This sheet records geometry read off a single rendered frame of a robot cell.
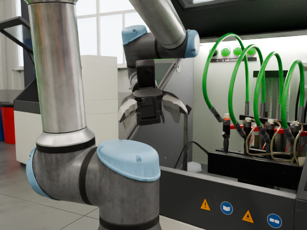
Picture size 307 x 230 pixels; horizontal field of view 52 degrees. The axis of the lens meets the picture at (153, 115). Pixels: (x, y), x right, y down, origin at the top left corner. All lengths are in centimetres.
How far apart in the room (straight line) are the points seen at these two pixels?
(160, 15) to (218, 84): 87
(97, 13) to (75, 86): 596
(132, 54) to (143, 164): 43
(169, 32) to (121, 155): 34
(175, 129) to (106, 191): 94
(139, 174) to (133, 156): 3
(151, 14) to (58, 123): 30
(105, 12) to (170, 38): 568
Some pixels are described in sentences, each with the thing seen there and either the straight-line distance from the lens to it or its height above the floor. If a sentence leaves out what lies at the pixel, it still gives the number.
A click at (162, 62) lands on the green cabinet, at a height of 147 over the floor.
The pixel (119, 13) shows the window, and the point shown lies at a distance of 626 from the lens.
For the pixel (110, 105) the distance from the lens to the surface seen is 422.
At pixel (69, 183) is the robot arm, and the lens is 62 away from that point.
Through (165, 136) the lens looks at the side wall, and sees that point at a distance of 141.
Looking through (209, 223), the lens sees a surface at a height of 81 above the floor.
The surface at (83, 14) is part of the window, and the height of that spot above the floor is 255.
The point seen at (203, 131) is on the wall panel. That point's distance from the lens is 158.
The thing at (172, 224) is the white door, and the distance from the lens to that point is 112.
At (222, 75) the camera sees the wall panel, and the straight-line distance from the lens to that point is 152.
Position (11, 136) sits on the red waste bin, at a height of 16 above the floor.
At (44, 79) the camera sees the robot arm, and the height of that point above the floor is 125.
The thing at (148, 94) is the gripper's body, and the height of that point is 122.
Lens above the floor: 125
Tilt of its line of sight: 7 degrees down
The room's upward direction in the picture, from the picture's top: straight up
